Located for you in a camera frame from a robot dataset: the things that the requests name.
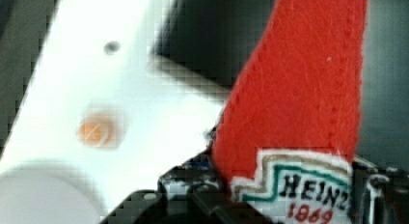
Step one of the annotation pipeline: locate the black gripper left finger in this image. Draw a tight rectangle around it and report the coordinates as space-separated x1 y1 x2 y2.
100 149 275 224

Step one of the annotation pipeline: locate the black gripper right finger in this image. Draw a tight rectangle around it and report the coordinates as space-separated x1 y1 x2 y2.
349 156 409 224

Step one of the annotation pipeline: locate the red plush ketchup bottle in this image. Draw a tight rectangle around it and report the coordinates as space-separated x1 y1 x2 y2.
212 0 368 224

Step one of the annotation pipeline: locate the orange round toy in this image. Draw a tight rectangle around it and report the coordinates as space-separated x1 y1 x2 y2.
76 113 121 148

